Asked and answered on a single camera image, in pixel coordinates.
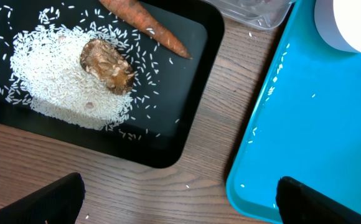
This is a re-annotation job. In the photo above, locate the teal serving tray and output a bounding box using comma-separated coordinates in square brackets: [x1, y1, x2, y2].
[226, 0, 361, 223]

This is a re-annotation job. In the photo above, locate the black plastic tray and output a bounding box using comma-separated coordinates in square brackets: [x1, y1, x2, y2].
[0, 1, 225, 168]

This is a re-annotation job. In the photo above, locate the clear plastic waste bin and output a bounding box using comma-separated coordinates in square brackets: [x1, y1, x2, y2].
[206, 0, 296, 30]

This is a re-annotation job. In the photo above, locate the pink bowl with nuts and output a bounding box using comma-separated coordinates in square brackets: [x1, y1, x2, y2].
[314, 0, 361, 53]

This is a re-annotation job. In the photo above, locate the brown nut clump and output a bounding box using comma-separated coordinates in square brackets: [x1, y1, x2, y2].
[80, 39, 135, 95]

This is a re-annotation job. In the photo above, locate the orange carrot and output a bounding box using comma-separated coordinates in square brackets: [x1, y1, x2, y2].
[100, 0, 192, 59]

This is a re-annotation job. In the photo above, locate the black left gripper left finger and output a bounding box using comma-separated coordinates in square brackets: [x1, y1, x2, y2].
[0, 172, 85, 224]

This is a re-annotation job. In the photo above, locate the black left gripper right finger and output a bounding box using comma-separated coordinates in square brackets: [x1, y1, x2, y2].
[276, 176, 361, 224]

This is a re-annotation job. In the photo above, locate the white rice pile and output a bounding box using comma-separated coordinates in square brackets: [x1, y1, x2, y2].
[0, 2, 181, 141]

